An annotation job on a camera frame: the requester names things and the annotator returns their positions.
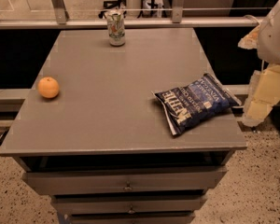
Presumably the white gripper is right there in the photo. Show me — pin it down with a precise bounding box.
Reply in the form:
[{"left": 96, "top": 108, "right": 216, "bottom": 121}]
[{"left": 238, "top": 0, "right": 280, "bottom": 127}]

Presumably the orange fruit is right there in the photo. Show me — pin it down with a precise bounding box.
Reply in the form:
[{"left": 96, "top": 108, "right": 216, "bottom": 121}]
[{"left": 37, "top": 77, "right": 60, "bottom": 98}]

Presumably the blue kettle chips bag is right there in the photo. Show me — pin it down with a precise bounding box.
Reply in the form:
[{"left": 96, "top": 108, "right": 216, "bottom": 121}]
[{"left": 154, "top": 73, "right": 242, "bottom": 135}]

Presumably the white green drink can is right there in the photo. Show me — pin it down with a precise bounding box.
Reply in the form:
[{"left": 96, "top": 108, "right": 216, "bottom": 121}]
[{"left": 106, "top": 10, "right": 125, "bottom": 47}]

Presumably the black office chair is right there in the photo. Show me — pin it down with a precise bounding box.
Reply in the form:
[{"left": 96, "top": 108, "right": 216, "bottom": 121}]
[{"left": 97, "top": 0, "right": 127, "bottom": 19}]

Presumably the grey drawer cabinet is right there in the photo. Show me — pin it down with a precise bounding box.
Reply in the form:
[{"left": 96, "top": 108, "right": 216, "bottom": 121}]
[{"left": 0, "top": 28, "right": 245, "bottom": 224}]

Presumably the metal window railing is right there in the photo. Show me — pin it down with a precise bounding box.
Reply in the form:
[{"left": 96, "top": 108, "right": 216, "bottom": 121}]
[{"left": 0, "top": 0, "right": 280, "bottom": 30}]

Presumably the white cable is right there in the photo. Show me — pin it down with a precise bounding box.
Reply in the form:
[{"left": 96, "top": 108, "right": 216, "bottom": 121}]
[{"left": 244, "top": 14, "right": 265, "bottom": 26}]

